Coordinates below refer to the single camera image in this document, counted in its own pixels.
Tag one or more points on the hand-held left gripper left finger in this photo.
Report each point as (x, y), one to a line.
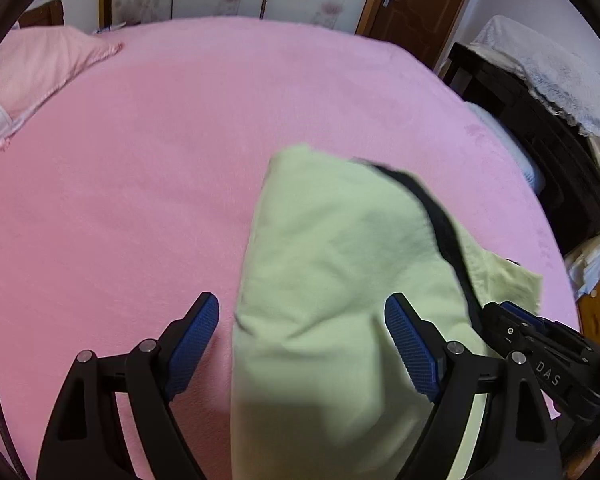
(192, 350)

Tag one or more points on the stool with lace cover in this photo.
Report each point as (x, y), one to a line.
(509, 145)

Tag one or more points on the brown wooden door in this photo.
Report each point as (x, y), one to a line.
(419, 5)

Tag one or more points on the white lace cloth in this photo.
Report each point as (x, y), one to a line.
(554, 75)

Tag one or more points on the green and black hooded jacket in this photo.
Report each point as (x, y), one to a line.
(320, 260)

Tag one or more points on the dark wooden headboard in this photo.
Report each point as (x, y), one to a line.
(42, 12)

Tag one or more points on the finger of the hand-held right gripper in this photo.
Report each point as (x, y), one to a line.
(507, 332)
(527, 317)

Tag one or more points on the pink frilled pillow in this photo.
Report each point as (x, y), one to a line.
(40, 70)

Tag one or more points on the cream hanging cloths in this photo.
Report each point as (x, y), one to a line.
(592, 260)

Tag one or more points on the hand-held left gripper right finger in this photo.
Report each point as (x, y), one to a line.
(412, 350)

